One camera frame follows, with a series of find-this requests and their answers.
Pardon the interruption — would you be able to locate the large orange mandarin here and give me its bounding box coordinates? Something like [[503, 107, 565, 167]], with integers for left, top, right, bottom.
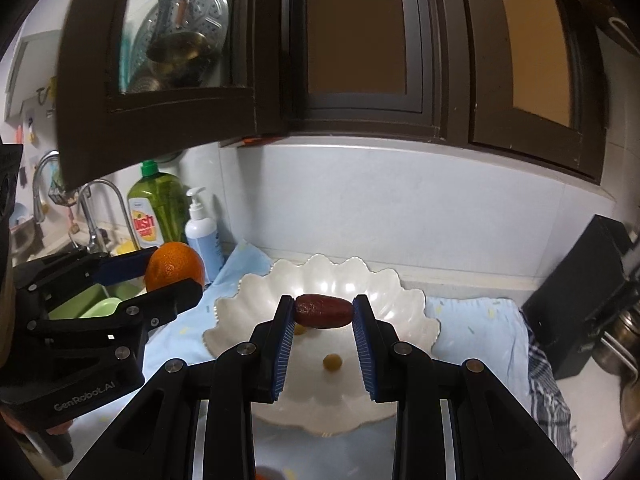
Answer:
[[144, 242, 205, 292]]

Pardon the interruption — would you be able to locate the chrome main sink tap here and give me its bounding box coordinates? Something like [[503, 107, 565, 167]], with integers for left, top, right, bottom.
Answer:
[[32, 150, 60, 224]]

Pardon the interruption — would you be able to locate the dark brown wall cabinet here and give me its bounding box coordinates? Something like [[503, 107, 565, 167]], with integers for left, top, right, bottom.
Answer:
[[56, 0, 606, 186]]

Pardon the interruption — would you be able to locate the green plastic basin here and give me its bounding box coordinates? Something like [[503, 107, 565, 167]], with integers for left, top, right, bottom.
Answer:
[[49, 280, 144, 320]]

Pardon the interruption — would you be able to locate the oblong red-brown date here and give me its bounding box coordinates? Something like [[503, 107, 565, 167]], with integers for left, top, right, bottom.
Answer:
[[294, 294, 354, 330]]

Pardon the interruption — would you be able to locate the yellow sponge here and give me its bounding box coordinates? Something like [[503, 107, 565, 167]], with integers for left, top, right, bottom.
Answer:
[[115, 240, 138, 256]]

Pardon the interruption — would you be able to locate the light blue cloth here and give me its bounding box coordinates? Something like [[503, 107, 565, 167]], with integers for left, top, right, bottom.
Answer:
[[67, 238, 533, 480]]

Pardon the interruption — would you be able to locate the chrome gooseneck faucet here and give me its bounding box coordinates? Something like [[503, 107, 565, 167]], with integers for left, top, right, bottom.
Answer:
[[77, 178, 140, 252]]

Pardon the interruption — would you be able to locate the white scalloped ceramic bowl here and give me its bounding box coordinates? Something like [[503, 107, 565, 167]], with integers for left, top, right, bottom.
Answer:
[[203, 255, 440, 437]]

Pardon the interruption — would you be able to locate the black knife block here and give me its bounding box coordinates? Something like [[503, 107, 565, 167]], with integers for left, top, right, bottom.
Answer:
[[523, 214, 639, 379]]

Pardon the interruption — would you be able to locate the checkered kitchen towel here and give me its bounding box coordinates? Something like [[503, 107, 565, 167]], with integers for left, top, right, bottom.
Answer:
[[523, 318, 575, 466]]

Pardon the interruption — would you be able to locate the stainless steel pot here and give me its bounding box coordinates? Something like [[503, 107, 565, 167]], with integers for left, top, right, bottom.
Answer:
[[592, 304, 639, 436]]

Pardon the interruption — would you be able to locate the green dish soap bottle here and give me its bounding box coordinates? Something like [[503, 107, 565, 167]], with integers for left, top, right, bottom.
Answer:
[[127, 159, 189, 248]]

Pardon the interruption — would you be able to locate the white blue pump bottle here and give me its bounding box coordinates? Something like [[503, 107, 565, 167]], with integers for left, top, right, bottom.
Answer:
[[186, 186, 224, 283]]

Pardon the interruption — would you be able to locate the person's right hand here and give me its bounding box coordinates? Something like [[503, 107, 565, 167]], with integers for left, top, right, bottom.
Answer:
[[1, 406, 74, 467]]

